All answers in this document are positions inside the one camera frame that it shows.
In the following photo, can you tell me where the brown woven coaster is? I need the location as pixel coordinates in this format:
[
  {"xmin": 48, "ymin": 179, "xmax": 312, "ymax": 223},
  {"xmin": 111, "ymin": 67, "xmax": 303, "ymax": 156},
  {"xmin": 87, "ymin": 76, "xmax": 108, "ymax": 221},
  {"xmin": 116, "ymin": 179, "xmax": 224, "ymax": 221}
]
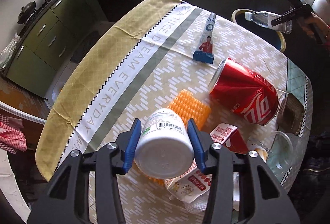
[{"xmin": 277, "ymin": 93, "xmax": 304, "ymax": 136}]

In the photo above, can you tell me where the black wok on stove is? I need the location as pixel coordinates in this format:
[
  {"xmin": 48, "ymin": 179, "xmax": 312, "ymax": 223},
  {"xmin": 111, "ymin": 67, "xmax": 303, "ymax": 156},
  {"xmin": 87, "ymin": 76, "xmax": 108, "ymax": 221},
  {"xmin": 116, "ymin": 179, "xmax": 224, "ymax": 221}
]
[{"xmin": 17, "ymin": 1, "xmax": 36, "ymax": 24}]

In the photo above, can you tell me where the orange foam fruit net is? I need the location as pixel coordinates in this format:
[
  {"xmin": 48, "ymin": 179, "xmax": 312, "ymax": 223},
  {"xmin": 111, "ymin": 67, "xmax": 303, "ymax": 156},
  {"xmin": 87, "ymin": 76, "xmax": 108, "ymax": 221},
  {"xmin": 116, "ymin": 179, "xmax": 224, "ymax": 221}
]
[{"xmin": 150, "ymin": 90, "xmax": 211, "ymax": 180}]

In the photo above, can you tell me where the patterned beige yellow tablecloth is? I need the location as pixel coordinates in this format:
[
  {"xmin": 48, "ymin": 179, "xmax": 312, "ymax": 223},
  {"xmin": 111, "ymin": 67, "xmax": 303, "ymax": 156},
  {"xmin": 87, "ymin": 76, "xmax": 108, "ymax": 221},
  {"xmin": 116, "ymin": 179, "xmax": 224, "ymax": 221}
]
[{"xmin": 28, "ymin": 0, "xmax": 313, "ymax": 223}]

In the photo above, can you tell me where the small white plastic bottle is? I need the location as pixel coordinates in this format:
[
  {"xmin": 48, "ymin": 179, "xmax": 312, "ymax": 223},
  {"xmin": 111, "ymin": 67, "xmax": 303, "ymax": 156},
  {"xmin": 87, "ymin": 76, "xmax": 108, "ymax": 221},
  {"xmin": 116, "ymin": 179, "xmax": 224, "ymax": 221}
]
[{"xmin": 135, "ymin": 108, "xmax": 194, "ymax": 179}]

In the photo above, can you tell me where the green kitchen cabinet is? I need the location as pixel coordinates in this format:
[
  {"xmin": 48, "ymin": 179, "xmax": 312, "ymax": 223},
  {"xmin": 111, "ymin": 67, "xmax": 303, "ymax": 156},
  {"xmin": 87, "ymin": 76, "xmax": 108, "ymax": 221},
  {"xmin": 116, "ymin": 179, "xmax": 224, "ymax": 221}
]
[{"xmin": 3, "ymin": 0, "xmax": 96, "ymax": 98}]

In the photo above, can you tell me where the clear glass cup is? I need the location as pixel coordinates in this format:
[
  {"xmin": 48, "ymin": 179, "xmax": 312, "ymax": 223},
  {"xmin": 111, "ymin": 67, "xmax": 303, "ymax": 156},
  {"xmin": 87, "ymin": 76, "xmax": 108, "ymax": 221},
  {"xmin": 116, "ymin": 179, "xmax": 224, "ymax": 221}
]
[{"xmin": 247, "ymin": 131, "xmax": 294, "ymax": 180}]

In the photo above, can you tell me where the blue white toothpaste tube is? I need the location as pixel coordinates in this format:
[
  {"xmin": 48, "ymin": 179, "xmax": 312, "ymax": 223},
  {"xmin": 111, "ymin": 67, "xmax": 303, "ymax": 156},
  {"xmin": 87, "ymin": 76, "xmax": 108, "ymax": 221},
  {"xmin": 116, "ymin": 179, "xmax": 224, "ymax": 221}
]
[{"xmin": 192, "ymin": 13, "xmax": 216, "ymax": 65}]

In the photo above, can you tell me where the clear plastic bag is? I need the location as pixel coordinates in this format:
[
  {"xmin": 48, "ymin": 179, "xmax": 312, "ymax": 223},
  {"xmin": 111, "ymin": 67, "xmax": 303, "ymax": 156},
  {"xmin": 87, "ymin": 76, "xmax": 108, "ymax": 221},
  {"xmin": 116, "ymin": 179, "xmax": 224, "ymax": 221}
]
[{"xmin": 0, "ymin": 33, "xmax": 21, "ymax": 70}]

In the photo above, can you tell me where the red checkered hanging apron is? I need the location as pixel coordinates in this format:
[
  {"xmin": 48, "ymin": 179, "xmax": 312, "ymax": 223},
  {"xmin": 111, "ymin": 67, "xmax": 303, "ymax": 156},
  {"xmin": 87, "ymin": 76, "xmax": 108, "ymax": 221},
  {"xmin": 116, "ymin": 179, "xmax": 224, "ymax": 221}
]
[{"xmin": 0, "ymin": 114, "xmax": 27, "ymax": 154}]

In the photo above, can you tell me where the crushed red cola can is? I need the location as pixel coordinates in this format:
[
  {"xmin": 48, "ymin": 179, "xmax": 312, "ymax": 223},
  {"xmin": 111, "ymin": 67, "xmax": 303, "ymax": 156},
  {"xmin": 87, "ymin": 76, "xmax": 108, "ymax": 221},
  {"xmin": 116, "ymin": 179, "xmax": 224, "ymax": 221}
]
[{"xmin": 208, "ymin": 57, "xmax": 279, "ymax": 126}]

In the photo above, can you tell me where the white red milk carton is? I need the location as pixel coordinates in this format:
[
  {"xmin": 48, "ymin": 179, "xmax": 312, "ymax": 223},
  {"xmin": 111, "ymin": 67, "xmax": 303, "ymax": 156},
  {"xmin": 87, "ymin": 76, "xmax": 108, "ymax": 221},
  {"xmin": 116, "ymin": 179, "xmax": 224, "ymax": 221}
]
[{"xmin": 164, "ymin": 161, "xmax": 212, "ymax": 204}]

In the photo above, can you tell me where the clear Nongfu water bottle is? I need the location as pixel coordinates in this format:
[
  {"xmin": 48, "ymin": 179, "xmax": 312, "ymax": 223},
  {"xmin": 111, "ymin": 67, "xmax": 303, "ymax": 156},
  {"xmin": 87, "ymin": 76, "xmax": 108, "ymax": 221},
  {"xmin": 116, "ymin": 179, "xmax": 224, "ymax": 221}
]
[{"xmin": 244, "ymin": 11, "xmax": 292, "ymax": 34}]

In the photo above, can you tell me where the right hand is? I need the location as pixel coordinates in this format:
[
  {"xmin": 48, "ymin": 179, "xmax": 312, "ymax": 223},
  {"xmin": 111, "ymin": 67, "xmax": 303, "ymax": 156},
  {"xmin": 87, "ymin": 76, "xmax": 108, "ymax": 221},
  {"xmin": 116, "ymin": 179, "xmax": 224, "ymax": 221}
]
[{"xmin": 299, "ymin": 13, "xmax": 329, "ymax": 46}]

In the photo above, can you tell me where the dark floor mat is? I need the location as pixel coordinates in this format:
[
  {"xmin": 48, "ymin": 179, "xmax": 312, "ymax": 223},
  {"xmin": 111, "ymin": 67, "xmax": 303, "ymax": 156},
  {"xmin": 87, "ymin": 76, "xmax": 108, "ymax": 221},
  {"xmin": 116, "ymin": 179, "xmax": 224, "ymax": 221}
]
[{"xmin": 71, "ymin": 31, "xmax": 101, "ymax": 64}]

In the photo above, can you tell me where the small red drink carton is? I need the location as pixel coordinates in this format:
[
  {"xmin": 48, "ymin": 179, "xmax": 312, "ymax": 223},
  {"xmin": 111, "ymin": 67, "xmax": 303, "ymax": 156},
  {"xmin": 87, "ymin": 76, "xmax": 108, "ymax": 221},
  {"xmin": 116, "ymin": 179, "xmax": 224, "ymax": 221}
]
[{"xmin": 210, "ymin": 123, "xmax": 248, "ymax": 154}]

